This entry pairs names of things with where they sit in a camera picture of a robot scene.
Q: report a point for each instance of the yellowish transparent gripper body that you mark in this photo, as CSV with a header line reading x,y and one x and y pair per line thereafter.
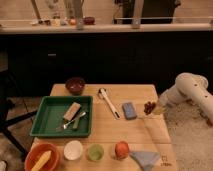
x,y
158,109

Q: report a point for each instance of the dark red grape bunch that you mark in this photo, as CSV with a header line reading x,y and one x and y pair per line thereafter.
x,y
149,107

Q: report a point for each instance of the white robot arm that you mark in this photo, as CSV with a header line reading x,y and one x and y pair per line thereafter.
x,y
189,86

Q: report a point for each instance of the green plastic cup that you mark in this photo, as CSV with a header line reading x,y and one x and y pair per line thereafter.
x,y
95,152

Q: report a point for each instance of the blue sponge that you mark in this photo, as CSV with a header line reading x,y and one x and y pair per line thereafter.
x,y
129,111

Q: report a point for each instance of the blue grey cloth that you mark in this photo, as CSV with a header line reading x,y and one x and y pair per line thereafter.
x,y
145,159

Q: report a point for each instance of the orange fruit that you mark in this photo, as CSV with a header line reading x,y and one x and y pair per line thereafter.
x,y
122,150

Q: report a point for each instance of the dark red bowl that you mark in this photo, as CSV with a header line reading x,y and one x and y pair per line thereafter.
x,y
75,85

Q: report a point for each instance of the tan wooden block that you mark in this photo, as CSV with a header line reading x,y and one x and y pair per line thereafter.
x,y
73,109

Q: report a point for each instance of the white small bowl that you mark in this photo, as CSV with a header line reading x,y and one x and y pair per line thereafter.
x,y
73,150

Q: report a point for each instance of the silver fork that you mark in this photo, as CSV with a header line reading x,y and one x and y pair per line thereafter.
x,y
65,126

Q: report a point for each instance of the green plastic tray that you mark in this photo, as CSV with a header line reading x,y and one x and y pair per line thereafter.
x,y
49,117

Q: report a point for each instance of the red bowl on counter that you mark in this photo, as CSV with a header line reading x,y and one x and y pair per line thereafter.
x,y
89,20

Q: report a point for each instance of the orange plastic bowl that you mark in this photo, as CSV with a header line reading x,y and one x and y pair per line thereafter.
x,y
35,153

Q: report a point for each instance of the yellow corn cob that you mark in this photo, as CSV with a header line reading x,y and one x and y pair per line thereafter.
x,y
44,158

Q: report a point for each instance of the green handled utensil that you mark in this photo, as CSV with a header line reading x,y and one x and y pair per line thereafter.
x,y
75,125

